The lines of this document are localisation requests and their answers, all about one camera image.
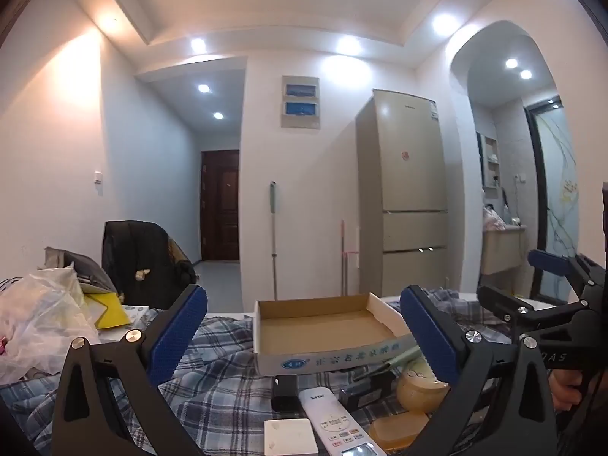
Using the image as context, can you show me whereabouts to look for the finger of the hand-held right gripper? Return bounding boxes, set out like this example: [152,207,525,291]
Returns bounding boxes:
[477,284,591,332]
[528,248,598,291]

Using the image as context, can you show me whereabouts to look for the person's right hand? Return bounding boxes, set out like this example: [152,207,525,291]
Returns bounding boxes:
[548,370,591,412]

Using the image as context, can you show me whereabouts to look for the dark brown door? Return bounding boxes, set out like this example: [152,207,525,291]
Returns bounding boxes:
[199,149,239,262]

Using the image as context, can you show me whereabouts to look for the grey bag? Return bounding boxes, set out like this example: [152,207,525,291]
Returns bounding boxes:
[44,246,117,295]

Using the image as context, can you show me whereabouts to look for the pink plastic bag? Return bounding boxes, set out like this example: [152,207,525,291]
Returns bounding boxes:
[482,204,507,231]

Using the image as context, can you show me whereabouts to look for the beige vanity cabinet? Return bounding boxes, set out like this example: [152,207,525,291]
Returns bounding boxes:
[481,225,527,276]

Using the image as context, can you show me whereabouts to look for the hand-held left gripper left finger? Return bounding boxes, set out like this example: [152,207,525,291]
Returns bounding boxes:
[50,284,210,456]

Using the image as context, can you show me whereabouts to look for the black framed glass door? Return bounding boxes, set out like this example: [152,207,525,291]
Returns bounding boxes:
[525,100,583,302]

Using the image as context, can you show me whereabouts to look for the shallow cardboard box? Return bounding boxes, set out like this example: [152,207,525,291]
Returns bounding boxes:
[253,292,414,376]

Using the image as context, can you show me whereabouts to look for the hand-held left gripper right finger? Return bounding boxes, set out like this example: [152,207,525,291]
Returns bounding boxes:
[399,285,559,456]

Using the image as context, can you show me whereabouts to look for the white square box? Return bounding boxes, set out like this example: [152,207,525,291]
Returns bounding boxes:
[263,418,320,454]

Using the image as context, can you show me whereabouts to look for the wall electrical panel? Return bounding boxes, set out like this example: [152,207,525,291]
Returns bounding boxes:
[281,75,321,129]

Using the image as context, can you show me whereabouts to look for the white flat printed box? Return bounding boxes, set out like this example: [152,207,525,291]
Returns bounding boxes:
[126,305,160,326]

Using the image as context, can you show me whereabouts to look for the small black cube box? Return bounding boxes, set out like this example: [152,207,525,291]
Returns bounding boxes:
[272,374,305,413]

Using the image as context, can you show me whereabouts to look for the grey mop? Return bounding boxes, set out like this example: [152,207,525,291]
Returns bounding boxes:
[270,181,279,300]

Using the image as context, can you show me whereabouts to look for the brown cardboard box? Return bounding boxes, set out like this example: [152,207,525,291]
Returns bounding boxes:
[168,240,193,267]

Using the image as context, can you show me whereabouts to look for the beige refrigerator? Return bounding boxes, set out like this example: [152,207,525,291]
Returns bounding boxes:
[355,89,450,298]

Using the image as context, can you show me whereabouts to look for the yellow folder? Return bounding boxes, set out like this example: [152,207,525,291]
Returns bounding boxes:
[85,292,131,329]

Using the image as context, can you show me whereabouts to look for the clear plastic bag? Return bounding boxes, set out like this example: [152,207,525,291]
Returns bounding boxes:
[0,263,100,383]

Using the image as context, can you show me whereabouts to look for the white remote control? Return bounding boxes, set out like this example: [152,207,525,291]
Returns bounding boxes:
[298,387,381,456]

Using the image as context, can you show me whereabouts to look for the orange translucent block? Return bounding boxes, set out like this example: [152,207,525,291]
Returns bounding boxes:
[369,411,431,450]

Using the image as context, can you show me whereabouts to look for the round yellow jar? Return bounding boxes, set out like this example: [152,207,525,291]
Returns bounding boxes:
[396,361,450,412]

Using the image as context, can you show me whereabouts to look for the bathroom wall shelf niche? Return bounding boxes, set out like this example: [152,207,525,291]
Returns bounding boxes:
[480,133,500,186]

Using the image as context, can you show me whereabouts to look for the black rectangular tray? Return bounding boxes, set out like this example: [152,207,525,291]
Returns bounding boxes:
[338,373,397,412]

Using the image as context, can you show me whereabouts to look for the black jacket on chair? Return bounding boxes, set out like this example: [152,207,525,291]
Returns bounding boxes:
[102,221,198,309]

